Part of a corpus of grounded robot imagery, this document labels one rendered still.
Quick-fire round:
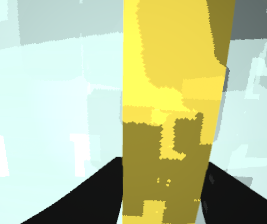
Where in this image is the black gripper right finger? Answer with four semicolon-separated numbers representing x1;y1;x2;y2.
200;162;267;224

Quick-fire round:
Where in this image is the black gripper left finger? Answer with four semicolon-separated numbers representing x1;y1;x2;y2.
19;157;123;224

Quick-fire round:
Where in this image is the yellow bar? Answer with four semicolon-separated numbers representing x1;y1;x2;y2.
122;0;235;224

